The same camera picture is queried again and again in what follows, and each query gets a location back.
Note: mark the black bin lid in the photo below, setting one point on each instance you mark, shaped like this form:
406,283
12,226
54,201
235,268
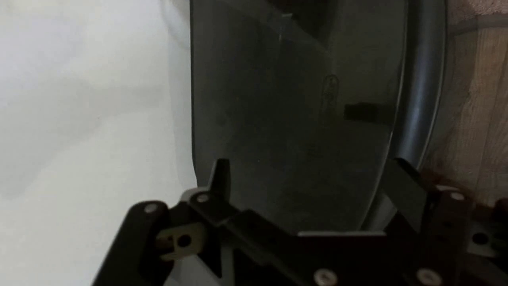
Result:
285,133

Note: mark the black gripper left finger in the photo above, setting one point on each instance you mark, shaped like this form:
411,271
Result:
138,239

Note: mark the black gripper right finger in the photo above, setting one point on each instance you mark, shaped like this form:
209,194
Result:
444,233

